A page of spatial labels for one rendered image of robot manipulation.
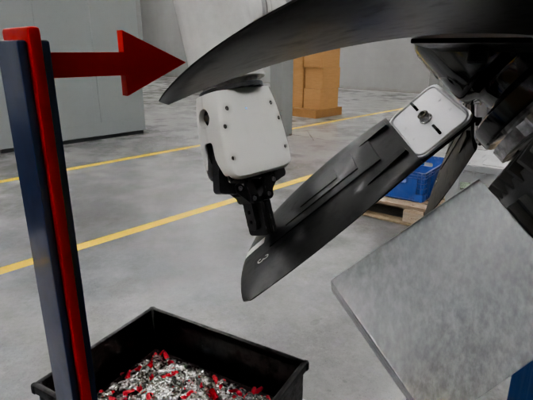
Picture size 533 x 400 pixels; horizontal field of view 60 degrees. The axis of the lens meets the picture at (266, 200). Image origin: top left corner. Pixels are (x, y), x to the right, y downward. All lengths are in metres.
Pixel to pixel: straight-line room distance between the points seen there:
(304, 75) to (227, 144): 8.28
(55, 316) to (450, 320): 0.29
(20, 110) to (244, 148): 0.36
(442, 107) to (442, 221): 0.15
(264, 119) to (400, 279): 0.25
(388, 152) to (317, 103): 8.08
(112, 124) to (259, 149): 6.39
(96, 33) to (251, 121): 6.28
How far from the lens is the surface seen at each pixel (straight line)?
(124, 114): 6.96
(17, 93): 0.17
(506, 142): 0.47
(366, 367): 1.97
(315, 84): 8.62
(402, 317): 0.39
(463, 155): 0.65
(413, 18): 0.28
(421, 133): 0.50
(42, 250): 0.19
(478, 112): 0.62
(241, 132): 0.51
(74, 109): 6.63
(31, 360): 2.18
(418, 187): 3.45
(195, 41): 0.53
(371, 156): 0.51
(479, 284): 0.40
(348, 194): 0.49
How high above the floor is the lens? 1.19
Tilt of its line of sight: 18 degrees down
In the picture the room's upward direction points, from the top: straight up
